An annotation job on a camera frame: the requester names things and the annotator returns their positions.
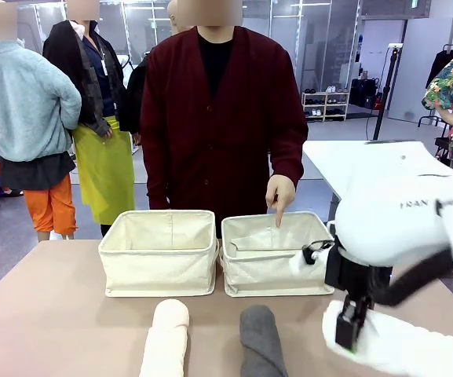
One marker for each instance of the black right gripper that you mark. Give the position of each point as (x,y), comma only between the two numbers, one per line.
(348,275)

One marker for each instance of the white towel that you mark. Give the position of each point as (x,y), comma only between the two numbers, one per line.
(399,349)

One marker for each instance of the grey towel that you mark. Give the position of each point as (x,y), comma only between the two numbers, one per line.
(259,337)

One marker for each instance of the cream towel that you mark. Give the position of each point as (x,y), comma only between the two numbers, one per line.
(167,337)

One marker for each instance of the person's right forearm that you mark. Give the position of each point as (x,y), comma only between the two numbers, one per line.
(155,173)

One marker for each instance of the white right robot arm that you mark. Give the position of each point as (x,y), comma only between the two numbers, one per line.
(387,220)

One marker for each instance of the person's left forearm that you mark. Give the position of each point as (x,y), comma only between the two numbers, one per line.
(289,157)

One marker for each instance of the person's left hand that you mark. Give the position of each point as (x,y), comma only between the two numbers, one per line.
(281,192)

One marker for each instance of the cream fabric storage basket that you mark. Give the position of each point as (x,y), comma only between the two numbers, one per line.
(265,271)
(159,267)

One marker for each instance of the white table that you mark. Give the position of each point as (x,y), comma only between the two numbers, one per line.
(324,161)

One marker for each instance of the black rolling cart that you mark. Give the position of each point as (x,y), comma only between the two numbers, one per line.
(443,147)

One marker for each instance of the wooden shoe rack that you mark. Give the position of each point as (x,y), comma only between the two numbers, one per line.
(325,106)

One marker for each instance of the person in maroon cardigan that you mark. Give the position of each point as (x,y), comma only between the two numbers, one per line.
(226,137)

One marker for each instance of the black bags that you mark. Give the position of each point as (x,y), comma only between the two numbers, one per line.
(363,92)

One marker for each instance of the black tripod pole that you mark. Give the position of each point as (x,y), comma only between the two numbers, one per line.
(387,86)

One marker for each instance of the black clothes rack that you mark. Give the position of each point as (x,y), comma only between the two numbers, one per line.
(442,63)

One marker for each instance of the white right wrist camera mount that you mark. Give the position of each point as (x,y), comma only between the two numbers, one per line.
(300,265)

